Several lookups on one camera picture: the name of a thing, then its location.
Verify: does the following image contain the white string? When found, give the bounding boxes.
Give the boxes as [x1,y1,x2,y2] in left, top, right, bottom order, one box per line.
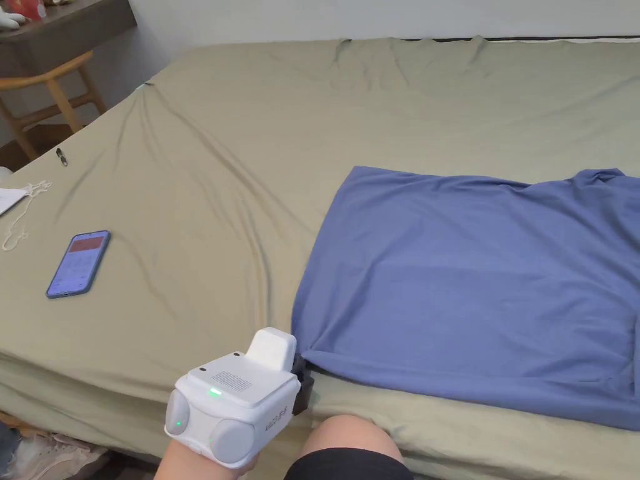
[2,179,54,251]

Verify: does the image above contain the white paper card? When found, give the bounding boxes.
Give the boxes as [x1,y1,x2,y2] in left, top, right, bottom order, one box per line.
[0,187,27,217]

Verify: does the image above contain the bed with pale green sheet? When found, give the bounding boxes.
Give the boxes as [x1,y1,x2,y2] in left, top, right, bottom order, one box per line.
[0,34,640,480]

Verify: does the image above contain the dark wooden desk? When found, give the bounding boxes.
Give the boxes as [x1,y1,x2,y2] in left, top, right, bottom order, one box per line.
[0,0,139,78]

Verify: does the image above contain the pale sneakers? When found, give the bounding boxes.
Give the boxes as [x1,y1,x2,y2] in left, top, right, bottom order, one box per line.
[0,424,110,480]

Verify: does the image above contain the person's legs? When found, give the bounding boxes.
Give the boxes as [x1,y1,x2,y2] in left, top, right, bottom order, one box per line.
[286,414,416,480]

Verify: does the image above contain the blue smartphone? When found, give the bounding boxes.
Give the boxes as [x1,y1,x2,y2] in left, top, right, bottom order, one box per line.
[45,229,113,301]

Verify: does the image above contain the person's left hand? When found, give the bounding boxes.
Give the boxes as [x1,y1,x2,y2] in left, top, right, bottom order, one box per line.
[151,441,262,480]

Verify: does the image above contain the wooden chair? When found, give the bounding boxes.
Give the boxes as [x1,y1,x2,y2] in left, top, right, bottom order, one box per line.
[0,49,109,162]

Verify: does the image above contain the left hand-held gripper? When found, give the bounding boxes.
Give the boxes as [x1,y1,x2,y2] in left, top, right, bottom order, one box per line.
[164,327,316,469]

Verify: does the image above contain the blue shirt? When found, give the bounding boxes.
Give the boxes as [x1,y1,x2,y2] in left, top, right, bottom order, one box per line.
[289,166,640,432]

